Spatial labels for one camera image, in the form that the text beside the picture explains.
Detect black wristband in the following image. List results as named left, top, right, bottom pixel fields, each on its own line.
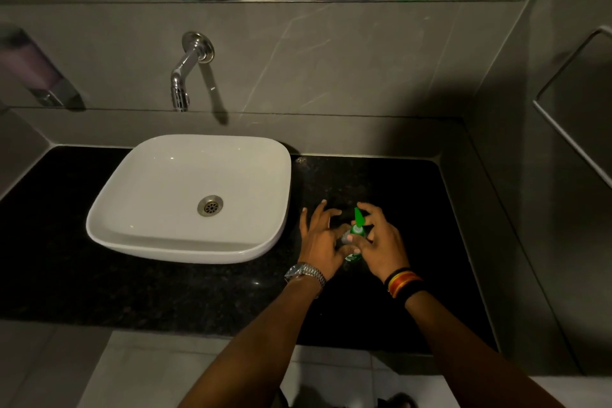
left=384, top=267, right=414, bottom=287
left=395, top=284, right=426, bottom=308

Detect person's left hand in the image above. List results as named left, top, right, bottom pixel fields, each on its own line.
left=299, top=200, right=353, bottom=282

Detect wall soap dispenser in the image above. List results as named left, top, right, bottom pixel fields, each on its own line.
left=0, top=23, right=81, bottom=110

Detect person's left forearm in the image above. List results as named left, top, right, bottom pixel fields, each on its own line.
left=178, top=274, right=326, bottom=408

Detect white ceramic sink basin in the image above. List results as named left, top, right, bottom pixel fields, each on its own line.
left=85, top=134, right=292, bottom=265

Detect green pump soap bottle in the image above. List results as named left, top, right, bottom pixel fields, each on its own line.
left=340, top=207, right=368, bottom=264

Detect metal sink drain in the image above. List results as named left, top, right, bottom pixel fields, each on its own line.
left=197, top=195, right=224, bottom=217

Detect person's right forearm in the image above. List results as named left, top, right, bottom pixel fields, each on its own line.
left=404, top=290, right=567, bottom=408

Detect black shoe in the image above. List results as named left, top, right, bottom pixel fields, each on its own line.
left=378, top=393, right=418, bottom=408

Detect red yellow striped wristband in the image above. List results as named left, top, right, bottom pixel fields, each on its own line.
left=387, top=274, right=424, bottom=299

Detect chrome towel rail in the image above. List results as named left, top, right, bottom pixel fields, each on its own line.
left=532, top=25, right=612, bottom=189

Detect chrome wall faucet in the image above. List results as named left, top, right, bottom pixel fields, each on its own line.
left=170, top=31, right=215, bottom=112

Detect person's right hand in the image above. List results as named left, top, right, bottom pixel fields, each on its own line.
left=347, top=202, right=412, bottom=284

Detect silver metal wristwatch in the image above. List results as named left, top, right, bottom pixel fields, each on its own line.
left=284, top=263, right=327, bottom=288

